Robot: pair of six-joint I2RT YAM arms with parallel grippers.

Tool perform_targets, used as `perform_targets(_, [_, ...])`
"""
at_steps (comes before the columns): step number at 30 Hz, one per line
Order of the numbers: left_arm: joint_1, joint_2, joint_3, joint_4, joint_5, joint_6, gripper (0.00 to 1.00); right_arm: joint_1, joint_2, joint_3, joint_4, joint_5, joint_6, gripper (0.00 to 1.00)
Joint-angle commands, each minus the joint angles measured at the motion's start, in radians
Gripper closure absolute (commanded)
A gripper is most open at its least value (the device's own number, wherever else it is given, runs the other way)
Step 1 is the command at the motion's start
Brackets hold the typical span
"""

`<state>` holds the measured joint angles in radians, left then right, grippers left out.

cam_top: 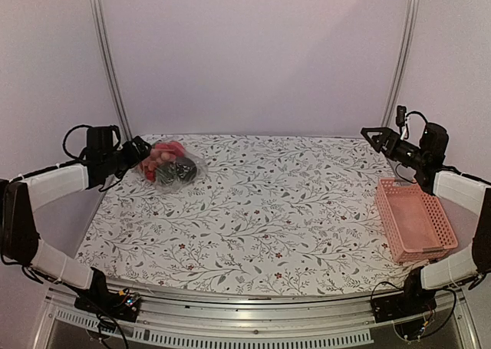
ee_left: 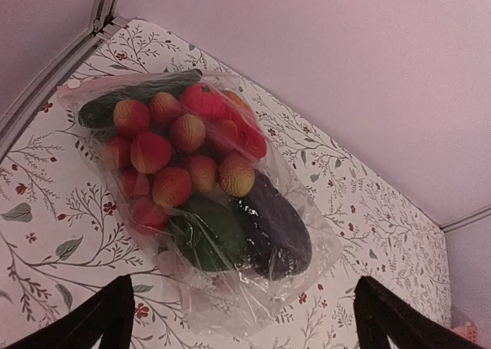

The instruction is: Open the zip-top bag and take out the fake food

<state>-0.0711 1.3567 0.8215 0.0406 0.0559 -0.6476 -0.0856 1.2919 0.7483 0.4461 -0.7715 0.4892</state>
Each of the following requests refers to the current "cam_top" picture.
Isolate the floral patterned table cloth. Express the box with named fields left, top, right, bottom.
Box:
left=76, top=135, right=413, bottom=295

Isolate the dark purple fake eggplant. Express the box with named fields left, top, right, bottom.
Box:
left=155, top=156, right=198, bottom=186

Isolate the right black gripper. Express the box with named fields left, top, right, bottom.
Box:
left=362, top=127, right=428, bottom=170

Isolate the fake lychee bunch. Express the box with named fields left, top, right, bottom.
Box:
left=139, top=141, right=185, bottom=183

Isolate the pink perforated plastic basket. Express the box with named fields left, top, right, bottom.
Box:
left=375, top=178, right=458, bottom=263

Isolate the aluminium frame post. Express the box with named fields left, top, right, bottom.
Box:
left=90, top=0, right=133, bottom=140
left=381, top=0, right=420, bottom=127

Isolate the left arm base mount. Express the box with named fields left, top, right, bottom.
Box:
left=71, top=287, right=141, bottom=323

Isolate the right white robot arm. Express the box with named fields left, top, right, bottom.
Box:
left=361, top=106, right=490, bottom=315

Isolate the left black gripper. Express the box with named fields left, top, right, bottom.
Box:
left=103, top=135, right=151, bottom=179

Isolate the clear zip top bag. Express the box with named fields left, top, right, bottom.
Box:
left=138, top=140, right=207, bottom=193

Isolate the right aluminium frame post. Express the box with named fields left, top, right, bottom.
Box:
left=381, top=0, right=420, bottom=127

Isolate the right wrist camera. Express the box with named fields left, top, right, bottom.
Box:
left=395, top=105, right=407, bottom=128

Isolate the left aluminium frame post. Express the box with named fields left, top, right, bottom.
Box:
left=90, top=0, right=133, bottom=140

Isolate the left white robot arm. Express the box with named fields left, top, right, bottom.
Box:
left=1, top=124, right=152, bottom=314

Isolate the front aluminium rail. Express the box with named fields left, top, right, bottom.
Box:
left=33, top=278, right=490, bottom=348

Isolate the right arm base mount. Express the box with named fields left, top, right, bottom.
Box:
left=370, top=291, right=437, bottom=341

